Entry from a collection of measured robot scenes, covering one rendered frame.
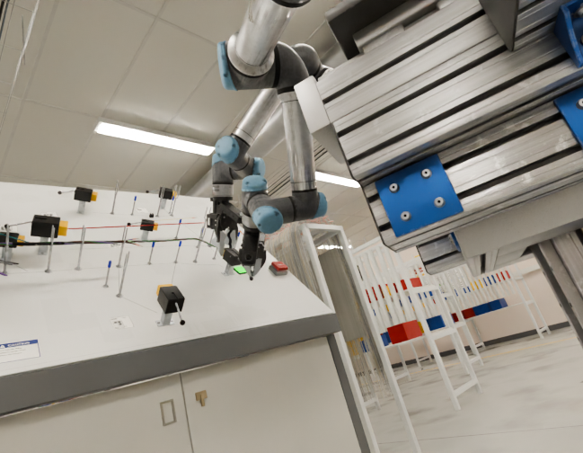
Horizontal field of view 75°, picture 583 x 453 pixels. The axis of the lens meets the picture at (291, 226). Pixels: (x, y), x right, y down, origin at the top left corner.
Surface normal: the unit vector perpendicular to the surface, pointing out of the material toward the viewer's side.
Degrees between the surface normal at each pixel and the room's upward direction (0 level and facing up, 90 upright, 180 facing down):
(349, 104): 90
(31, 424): 90
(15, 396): 90
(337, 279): 90
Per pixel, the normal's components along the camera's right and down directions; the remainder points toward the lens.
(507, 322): -0.71, -0.05
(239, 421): 0.61, -0.43
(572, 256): -0.44, -0.19
